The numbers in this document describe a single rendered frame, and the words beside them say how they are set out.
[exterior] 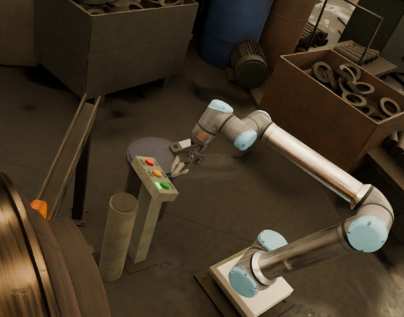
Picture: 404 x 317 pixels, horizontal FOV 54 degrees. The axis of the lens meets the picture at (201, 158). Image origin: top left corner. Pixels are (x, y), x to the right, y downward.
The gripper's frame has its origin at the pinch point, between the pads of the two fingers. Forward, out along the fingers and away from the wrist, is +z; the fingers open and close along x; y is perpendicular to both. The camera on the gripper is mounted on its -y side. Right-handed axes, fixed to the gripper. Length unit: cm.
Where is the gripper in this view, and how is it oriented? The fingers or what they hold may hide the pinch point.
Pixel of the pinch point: (172, 173)
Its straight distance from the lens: 167.3
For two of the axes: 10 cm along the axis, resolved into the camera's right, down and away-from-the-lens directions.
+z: -5.2, 7.5, 3.9
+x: -5.2, -6.5, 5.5
